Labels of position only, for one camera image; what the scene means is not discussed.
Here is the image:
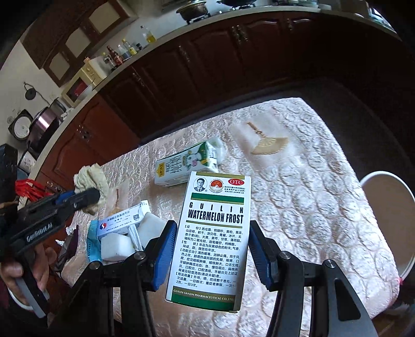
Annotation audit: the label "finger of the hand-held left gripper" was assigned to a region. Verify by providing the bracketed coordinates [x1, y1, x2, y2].
[53, 188, 101, 212]

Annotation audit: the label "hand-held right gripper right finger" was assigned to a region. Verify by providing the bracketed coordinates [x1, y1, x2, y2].
[248, 220, 378, 337]

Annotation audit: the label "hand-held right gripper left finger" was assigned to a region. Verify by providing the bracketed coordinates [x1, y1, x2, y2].
[61, 220, 177, 337]

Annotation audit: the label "white green medicine box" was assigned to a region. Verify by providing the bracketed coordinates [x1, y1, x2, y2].
[165, 171, 252, 313]

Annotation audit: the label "white plastic bucket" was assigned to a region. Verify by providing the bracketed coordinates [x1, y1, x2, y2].
[360, 172, 415, 279]

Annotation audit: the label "person's left hand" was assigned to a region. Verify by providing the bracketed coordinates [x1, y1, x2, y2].
[0, 243, 58, 308]

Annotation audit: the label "crumpled beige cloth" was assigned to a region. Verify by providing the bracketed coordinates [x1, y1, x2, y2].
[74, 164, 111, 215]

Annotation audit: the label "white foam block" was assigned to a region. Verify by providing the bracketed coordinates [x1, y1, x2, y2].
[100, 233, 137, 262]
[139, 212, 167, 251]

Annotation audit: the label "red ribbons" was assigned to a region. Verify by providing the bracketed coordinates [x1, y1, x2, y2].
[16, 179, 49, 203]

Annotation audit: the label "dark purple cloth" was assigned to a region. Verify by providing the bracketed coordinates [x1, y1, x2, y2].
[57, 223, 80, 273]

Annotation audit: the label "blue white medicine box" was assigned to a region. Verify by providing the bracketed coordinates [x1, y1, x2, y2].
[89, 200, 151, 240]

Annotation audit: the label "blue plastic packet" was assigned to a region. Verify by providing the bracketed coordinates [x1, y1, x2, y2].
[88, 220, 105, 263]

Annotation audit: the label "purple metallic cooker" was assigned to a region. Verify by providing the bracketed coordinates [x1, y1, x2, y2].
[26, 105, 64, 153]

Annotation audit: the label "green white drink carton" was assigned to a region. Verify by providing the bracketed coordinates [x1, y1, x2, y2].
[154, 138, 221, 188]

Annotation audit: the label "silver kettle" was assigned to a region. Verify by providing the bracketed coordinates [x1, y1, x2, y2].
[49, 99, 68, 115]

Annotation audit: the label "cream framed red box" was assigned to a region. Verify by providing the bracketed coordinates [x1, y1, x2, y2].
[61, 73, 98, 106]

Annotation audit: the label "black hanging pan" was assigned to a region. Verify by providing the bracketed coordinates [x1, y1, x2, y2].
[24, 82, 44, 101]

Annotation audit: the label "dark sauce bottle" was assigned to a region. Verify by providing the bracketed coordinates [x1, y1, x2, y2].
[106, 45, 122, 66]

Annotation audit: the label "clear blue cap bottle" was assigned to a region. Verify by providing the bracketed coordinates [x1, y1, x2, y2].
[117, 39, 130, 61]

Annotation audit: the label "dark wooden base cabinets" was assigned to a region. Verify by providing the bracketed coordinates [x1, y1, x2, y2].
[32, 13, 403, 195]

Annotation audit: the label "metal pot on stove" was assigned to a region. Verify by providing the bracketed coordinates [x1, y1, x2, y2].
[177, 0, 210, 22]

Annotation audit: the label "dark wooden wall cabinets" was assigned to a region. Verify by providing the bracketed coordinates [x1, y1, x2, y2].
[21, 0, 130, 87]

